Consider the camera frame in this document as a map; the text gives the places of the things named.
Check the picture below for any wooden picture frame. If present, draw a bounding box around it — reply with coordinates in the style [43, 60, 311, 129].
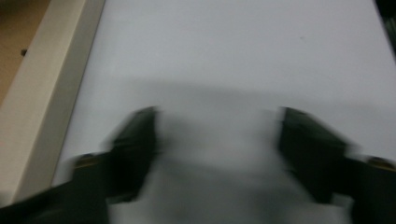
[0, 0, 106, 208]

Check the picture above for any white table mat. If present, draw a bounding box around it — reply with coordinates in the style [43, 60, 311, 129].
[50, 0, 396, 224]

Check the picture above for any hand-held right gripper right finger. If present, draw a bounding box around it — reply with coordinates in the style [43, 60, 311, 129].
[277, 106, 360, 204]

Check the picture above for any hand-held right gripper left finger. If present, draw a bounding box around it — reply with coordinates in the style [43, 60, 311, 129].
[101, 106, 161, 204]

